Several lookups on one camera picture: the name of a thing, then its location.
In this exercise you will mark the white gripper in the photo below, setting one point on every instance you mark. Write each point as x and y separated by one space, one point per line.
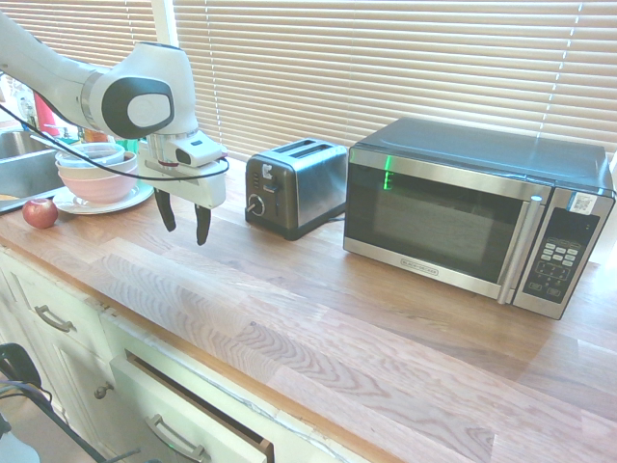
207 190

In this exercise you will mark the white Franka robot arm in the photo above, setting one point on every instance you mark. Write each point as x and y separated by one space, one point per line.
58 72

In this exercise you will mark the black toaster dial knob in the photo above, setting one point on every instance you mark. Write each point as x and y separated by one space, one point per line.
255 205

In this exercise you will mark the black toaster lever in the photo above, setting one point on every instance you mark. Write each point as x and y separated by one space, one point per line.
271 187

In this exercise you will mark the stainless steel two-slot toaster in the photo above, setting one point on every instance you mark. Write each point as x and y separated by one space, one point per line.
308 193

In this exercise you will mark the white dinner plate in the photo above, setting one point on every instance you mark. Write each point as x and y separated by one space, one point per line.
115 202

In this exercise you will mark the pink bowl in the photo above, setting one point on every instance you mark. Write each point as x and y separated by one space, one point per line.
101 189

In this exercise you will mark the white bowl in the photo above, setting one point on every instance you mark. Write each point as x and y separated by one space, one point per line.
72 164

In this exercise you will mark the red apple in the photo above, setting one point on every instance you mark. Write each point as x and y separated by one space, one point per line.
40 212

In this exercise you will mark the white cabinet drawer front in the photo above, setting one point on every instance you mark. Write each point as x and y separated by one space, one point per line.
58 308

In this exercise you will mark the stainless steel sink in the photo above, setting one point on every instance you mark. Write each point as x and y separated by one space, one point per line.
21 164

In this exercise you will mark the red bottle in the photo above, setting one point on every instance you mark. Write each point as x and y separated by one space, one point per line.
45 116

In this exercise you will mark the white open drawer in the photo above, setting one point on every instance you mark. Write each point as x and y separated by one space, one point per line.
159 400

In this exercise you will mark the round silver cabinet knob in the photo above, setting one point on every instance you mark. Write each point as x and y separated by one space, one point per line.
102 391

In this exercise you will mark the white cabinet door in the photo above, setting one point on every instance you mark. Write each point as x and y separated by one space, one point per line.
82 390

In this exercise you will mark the narrow beige window blind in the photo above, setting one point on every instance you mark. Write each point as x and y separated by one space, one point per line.
87 29

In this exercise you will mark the stainless steel black microwave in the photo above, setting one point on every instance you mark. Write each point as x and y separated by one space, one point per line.
434 212

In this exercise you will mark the wide beige window blind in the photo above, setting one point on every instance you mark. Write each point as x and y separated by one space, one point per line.
385 62

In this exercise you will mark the white sticker label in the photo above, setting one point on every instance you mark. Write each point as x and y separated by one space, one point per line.
584 202

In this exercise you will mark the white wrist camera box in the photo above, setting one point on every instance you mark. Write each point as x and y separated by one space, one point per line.
200 149

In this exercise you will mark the white window frame post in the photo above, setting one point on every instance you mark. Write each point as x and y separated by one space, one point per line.
164 24

